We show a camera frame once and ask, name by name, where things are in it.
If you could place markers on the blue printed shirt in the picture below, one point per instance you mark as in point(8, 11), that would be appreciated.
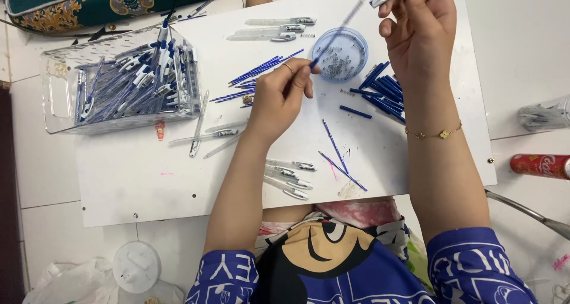
point(356, 277)

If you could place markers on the pile of thin blue refills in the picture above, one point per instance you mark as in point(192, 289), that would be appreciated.
point(258, 69)

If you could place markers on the red soda can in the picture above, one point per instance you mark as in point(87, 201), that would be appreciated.
point(539, 166)

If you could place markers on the single dark blue grip sleeve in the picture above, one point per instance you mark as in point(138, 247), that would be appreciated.
point(355, 112)

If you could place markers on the heap of assembled blue pens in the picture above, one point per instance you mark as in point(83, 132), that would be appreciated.
point(133, 81)

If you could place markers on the small orange figurine charm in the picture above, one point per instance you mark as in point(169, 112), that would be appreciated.
point(159, 131)

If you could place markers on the blue pen refill with spring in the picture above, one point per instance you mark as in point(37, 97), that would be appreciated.
point(338, 30)

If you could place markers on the loose blue white pen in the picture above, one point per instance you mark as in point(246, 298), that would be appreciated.
point(200, 8)

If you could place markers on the white round plastic lid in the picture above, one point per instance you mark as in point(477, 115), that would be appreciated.
point(136, 267)

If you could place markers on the clear pen barrel without clip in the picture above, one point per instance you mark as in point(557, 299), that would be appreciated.
point(222, 146)

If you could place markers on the thin blue pen refill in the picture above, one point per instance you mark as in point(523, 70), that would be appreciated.
point(343, 171)
point(335, 146)

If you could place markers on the dark brown furniture edge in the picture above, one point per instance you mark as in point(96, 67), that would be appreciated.
point(9, 206)

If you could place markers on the person's right hand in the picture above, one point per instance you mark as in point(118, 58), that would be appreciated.
point(423, 45)

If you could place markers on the white plastic bag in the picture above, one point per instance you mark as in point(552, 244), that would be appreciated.
point(75, 284)

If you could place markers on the person's right fingers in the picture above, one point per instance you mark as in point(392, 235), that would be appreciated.
point(412, 3)

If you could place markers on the person's left fingers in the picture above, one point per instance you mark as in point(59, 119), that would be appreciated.
point(299, 70)

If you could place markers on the clear plastic jar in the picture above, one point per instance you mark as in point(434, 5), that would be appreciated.
point(545, 114)

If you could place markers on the teal gold patterned cushion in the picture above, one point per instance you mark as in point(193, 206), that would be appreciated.
point(67, 1)

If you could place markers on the small brown charm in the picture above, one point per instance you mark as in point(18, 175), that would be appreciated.
point(247, 99)

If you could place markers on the pink white cloth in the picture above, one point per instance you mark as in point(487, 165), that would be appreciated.
point(360, 212)

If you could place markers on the clear plastic bin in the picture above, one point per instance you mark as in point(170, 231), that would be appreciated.
point(58, 94)

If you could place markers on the person's left hand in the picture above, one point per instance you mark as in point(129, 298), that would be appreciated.
point(274, 101)

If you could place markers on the heap of small metal springs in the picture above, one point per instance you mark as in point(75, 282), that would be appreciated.
point(340, 65)

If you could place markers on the grey metal rod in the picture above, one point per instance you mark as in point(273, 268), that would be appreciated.
point(530, 212)

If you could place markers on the white work board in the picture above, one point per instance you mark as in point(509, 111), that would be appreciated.
point(147, 179)

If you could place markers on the small pink object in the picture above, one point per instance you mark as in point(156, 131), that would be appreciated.
point(561, 262)

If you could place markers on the blue round plastic dish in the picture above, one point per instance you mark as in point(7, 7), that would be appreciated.
point(352, 39)

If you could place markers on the pile of dark blue tubes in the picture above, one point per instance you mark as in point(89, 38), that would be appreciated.
point(385, 92)

